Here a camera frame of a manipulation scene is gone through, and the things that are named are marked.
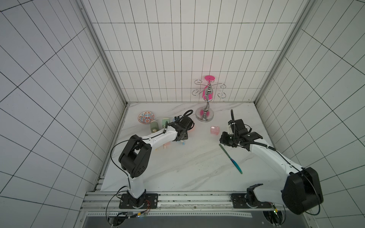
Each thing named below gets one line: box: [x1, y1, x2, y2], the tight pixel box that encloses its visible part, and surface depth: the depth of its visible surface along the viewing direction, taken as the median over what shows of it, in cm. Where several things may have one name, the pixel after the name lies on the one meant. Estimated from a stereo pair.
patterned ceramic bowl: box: [137, 110, 155, 125], surface depth 109 cm
